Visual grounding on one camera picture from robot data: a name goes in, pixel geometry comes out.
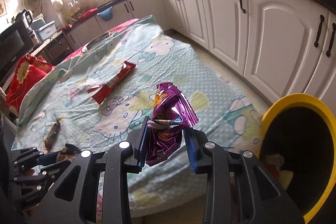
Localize light blue printed blanket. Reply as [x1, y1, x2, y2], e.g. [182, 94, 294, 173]
[14, 15, 263, 204]

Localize pale yellow wrapper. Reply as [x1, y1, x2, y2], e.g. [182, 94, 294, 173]
[278, 170, 294, 187]

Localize white orange plastic bag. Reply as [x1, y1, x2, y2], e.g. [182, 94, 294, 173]
[264, 153, 286, 177]

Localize purple foil wrapper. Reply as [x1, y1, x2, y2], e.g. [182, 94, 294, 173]
[146, 82, 199, 167]

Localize long red snack wrapper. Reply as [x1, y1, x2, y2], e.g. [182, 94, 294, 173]
[87, 60, 137, 105]

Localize brown candy wrapper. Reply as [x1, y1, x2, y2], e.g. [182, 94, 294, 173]
[44, 117, 64, 150]

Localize round metal basin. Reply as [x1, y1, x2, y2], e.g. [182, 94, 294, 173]
[80, 29, 124, 54]

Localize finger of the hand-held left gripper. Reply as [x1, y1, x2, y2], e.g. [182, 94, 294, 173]
[14, 169, 57, 191]
[10, 147, 65, 169]

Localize light blue plastic box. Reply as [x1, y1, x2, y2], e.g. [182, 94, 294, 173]
[33, 18, 56, 41]

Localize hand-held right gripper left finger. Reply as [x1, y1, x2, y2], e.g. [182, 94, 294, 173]
[31, 116, 149, 224]

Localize black electric kettle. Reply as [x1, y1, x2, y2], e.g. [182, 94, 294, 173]
[20, 9, 35, 28]

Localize yellow trash bin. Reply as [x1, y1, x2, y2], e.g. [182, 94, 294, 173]
[259, 93, 336, 224]

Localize red floral pillow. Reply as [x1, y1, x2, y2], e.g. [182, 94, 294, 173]
[5, 53, 53, 117]

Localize red cloth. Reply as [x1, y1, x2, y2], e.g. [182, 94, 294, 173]
[60, 8, 99, 30]

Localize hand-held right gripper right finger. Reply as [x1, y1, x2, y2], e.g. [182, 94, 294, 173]
[182, 128, 306, 224]

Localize black microwave oven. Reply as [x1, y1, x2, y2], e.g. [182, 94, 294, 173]
[0, 17, 36, 78]

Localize dark pleated snack wrapper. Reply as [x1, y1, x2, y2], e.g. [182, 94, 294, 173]
[56, 143, 81, 163]

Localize cream jug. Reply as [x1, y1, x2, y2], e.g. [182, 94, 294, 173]
[52, 0, 64, 13]

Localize blue plastic container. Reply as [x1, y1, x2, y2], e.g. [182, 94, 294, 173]
[97, 9, 114, 22]

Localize white lower kitchen cabinets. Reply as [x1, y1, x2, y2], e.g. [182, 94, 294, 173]
[65, 0, 336, 115]

